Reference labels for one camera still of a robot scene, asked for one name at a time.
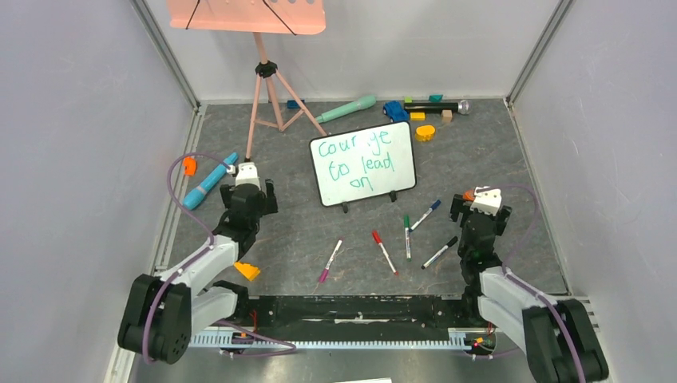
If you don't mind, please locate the green marker without cap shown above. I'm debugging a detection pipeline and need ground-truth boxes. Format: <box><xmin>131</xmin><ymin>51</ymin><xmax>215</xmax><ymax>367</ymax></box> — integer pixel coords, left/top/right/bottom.
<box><xmin>403</xmin><ymin>215</ymin><xmax>412</xmax><ymax>262</ymax></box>

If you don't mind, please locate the white whiteboard black frame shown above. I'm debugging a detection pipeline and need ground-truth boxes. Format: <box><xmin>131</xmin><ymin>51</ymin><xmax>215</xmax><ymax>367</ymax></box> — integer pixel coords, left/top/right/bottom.
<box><xmin>309</xmin><ymin>121</ymin><xmax>418</xmax><ymax>207</ymax></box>

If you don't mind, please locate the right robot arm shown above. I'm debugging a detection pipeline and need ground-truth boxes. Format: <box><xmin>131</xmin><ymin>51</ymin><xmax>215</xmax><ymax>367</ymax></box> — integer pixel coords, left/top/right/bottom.
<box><xmin>449</xmin><ymin>187</ymin><xmax>610</xmax><ymax>382</ymax></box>

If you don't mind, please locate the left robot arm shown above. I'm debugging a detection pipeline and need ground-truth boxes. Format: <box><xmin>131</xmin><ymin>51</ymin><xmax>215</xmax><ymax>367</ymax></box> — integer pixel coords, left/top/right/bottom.
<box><xmin>117</xmin><ymin>179</ymin><xmax>278</xmax><ymax>364</ymax></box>

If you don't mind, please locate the metal whiteboard stand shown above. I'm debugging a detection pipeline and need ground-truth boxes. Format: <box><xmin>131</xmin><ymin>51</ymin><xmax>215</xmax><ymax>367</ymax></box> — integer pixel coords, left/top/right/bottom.
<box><xmin>339</xmin><ymin>190</ymin><xmax>398</xmax><ymax>214</ymax></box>

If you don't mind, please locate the blue cap marker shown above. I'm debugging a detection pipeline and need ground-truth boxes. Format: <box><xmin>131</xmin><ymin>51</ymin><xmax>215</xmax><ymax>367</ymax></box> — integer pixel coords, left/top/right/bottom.
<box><xmin>410</xmin><ymin>199</ymin><xmax>441</xmax><ymax>231</ymax></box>

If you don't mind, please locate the orange block left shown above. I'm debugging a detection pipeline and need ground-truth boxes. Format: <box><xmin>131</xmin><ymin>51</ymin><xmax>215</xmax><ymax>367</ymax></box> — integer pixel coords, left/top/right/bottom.
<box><xmin>182</xmin><ymin>156</ymin><xmax>197</xmax><ymax>177</ymax></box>

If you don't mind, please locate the black cap marker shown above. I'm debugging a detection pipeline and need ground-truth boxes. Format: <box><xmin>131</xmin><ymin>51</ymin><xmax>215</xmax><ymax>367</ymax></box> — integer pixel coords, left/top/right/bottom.
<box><xmin>421</xmin><ymin>236</ymin><xmax>458</xmax><ymax>270</ymax></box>

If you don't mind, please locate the orange stepped wedge block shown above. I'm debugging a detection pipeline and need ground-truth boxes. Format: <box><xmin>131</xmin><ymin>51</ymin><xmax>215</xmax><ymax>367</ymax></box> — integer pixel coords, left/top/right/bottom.
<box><xmin>234</xmin><ymin>262</ymin><xmax>261</xmax><ymax>282</ymax></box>

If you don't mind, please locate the yellow round block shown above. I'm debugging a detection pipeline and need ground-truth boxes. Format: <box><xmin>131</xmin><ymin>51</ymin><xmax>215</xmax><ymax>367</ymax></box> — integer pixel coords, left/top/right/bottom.
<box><xmin>414</xmin><ymin>124</ymin><xmax>437</xmax><ymax>142</ymax></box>

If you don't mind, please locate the purple cap marker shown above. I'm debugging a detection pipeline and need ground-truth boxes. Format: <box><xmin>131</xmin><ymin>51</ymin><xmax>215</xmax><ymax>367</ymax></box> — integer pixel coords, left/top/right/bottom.
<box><xmin>318</xmin><ymin>238</ymin><xmax>343</xmax><ymax>283</ymax></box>

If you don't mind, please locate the red cap marker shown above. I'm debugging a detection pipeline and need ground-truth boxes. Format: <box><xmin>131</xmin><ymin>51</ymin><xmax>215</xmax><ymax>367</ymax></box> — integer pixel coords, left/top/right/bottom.
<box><xmin>371</xmin><ymin>230</ymin><xmax>399</xmax><ymax>275</ymax></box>

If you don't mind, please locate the tan wooden cube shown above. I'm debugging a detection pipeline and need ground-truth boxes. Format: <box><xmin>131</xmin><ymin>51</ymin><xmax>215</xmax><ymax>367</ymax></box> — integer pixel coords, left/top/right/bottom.
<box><xmin>441</xmin><ymin>109</ymin><xmax>453</xmax><ymax>124</ymax></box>

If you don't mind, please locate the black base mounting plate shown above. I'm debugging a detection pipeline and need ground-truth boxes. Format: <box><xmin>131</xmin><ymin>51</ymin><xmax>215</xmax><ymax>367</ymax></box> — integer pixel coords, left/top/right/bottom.
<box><xmin>229</xmin><ymin>295</ymin><xmax>489</xmax><ymax>342</ymax></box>

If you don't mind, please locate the pink music stand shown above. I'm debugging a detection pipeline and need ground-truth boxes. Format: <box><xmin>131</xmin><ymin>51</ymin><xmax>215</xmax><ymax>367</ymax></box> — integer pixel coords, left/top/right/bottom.
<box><xmin>166</xmin><ymin>0</ymin><xmax>327</xmax><ymax>162</ymax></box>

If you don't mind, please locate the black microphone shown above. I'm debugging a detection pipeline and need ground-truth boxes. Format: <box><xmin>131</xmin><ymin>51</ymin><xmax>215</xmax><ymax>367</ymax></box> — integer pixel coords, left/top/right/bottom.
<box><xmin>403</xmin><ymin>100</ymin><xmax>470</xmax><ymax>115</ymax></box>

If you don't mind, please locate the yellow rectangular block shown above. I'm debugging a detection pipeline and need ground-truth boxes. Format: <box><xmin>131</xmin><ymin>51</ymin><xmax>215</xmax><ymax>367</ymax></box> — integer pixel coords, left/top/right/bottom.
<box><xmin>410</xmin><ymin>112</ymin><xmax>426</xmax><ymax>121</ymax></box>

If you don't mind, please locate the blue toy piece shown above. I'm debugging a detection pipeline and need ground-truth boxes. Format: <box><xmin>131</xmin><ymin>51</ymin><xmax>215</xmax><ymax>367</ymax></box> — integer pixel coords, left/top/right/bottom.
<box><xmin>382</xmin><ymin>101</ymin><xmax>410</xmax><ymax>123</ymax></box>

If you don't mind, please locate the teal bottle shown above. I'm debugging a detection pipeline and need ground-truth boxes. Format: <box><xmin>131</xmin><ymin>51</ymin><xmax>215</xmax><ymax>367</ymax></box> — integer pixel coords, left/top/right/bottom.
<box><xmin>315</xmin><ymin>95</ymin><xmax>376</xmax><ymax>124</ymax></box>

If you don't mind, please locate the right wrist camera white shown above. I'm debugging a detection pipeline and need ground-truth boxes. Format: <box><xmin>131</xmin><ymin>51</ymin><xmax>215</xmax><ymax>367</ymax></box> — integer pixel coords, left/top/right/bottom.
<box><xmin>470</xmin><ymin>186</ymin><xmax>502</xmax><ymax>216</ymax></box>

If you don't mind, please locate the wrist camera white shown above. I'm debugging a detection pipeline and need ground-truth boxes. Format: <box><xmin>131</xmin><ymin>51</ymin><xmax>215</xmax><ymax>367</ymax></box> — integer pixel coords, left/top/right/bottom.
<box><xmin>227</xmin><ymin>162</ymin><xmax>262</xmax><ymax>190</ymax></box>
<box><xmin>470</xmin><ymin>186</ymin><xmax>502</xmax><ymax>216</ymax></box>

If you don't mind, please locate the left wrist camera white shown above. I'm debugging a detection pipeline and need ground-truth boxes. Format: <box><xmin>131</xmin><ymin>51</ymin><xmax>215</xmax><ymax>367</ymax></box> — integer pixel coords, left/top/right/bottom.
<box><xmin>227</xmin><ymin>162</ymin><xmax>262</xmax><ymax>190</ymax></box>

